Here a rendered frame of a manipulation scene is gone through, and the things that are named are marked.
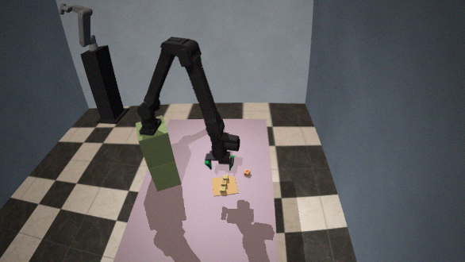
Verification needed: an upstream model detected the tan flat mat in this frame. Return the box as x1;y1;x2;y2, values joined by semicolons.
212;175;238;196

